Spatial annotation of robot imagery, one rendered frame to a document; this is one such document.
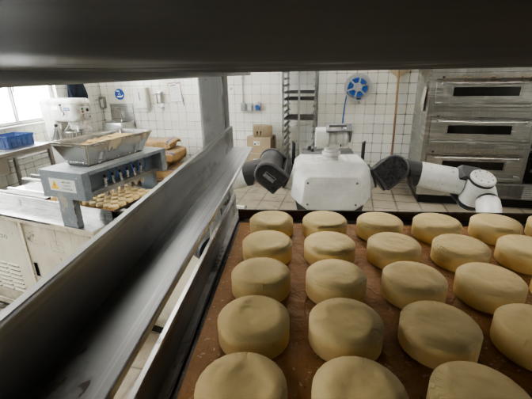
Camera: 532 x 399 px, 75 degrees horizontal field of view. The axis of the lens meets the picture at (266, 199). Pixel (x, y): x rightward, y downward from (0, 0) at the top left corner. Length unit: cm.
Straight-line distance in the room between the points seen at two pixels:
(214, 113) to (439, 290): 29
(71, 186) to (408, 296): 202
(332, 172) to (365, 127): 459
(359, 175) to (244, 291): 95
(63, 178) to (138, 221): 203
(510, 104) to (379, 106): 172
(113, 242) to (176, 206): 8
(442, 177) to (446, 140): 358
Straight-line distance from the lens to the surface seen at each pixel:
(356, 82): 558
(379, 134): 579
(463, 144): 488
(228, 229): 42
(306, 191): 119
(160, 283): 17
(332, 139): 121
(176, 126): 648
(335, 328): 24
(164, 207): 22
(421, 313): 27
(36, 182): 333
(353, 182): 119
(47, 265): 269
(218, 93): 42
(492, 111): 498
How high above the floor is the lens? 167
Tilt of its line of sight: 20 degrees down
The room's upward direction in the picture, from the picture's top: 1 degrees counter-clockwise
